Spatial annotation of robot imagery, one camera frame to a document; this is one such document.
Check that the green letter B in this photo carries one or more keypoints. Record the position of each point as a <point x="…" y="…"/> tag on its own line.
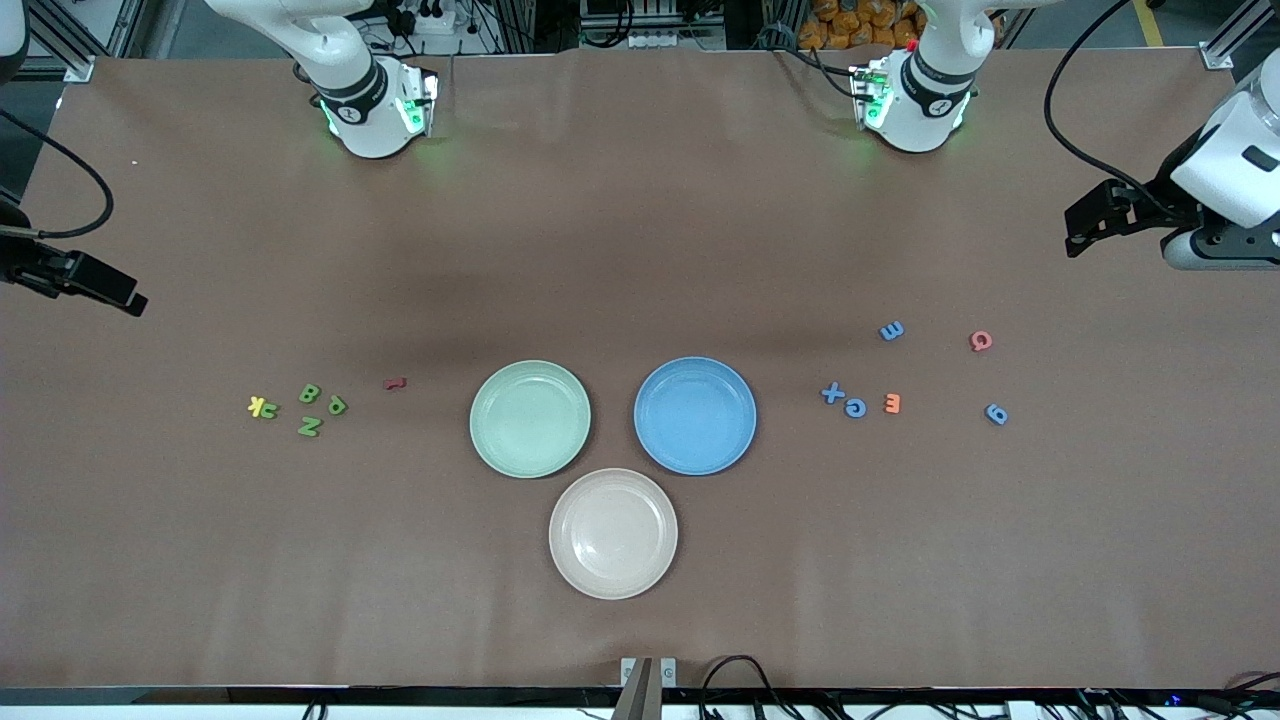
<point x="310" y="393"/>

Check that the yellow letter K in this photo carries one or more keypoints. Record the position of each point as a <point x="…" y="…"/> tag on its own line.
<point x="257" y="406"/>

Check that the green letter P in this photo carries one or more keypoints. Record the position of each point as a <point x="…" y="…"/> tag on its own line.
<point x="337" y="405"/>

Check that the pile of orange objects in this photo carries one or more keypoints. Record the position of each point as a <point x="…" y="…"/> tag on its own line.
<point x="850" y="25"/>

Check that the blue letter E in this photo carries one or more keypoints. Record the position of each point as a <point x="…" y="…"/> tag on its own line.
<point x="891" y="330"/>

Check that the beige pink plate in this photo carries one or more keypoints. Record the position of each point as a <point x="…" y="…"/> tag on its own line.
<point x="613" y="533"/>

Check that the power strip with plugs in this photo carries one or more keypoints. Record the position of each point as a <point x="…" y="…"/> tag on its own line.
<point x="432" y="17"/>

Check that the aluminium frame profile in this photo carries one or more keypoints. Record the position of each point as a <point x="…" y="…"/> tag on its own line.
<point x="75" y="68"/>
<point x="1218" y="55"/>

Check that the metal mounting bracket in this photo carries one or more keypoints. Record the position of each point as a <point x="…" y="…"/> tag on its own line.
<point x="645" y="690"/>

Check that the blue plate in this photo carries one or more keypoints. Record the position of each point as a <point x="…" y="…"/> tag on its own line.
<point x="695" y="415"/>

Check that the blue letter X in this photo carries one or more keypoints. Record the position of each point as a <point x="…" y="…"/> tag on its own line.
<point x="833" y="393"/>

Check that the pink letter G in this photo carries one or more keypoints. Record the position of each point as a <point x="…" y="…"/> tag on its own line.
<point x="981" y="341"/>

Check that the light green plate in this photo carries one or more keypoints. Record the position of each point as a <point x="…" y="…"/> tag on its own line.
<point x="530" y="419"/>

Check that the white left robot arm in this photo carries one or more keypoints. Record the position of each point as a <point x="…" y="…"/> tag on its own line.
<point x="935" y="95"/>

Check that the blue capital letter G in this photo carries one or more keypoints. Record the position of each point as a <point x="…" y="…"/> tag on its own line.
<point x="855" y="407"/>

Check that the brown table cover sheet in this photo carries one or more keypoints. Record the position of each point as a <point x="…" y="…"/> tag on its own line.
<point x="640" y="250"/>

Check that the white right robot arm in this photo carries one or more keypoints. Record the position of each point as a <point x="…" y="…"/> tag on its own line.
<point x="350" y="60"/>

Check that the blue lowercase letter g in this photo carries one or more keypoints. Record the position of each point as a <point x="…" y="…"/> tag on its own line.
<point x="996" y="414"/>

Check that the green letter N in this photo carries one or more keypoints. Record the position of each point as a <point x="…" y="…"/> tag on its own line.
<point x="310" y="427"/>

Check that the white power strip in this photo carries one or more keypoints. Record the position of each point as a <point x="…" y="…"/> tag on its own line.
<point x="655" y="40"/>

